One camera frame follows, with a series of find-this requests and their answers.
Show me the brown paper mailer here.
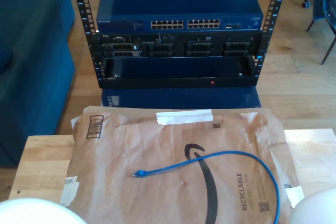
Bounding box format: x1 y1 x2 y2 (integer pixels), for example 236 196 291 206
54 105 312 224

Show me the blue-grey jacket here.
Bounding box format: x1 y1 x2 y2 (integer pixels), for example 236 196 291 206
313 0 336 33

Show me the black rack server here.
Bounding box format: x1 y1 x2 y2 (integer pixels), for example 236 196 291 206
99 33 260 58

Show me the blue device under rack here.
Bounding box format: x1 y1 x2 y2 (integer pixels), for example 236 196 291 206
101 87 261 109

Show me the blue sofa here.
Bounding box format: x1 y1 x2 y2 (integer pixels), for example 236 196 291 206
0 0 77 168

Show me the dark metal chair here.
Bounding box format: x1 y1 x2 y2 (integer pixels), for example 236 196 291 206
306 0 336 66

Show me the blue network cable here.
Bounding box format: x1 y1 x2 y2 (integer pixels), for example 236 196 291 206
132 150 281 224

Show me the black rack frame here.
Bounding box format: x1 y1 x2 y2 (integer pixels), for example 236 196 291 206
69 0 289 90

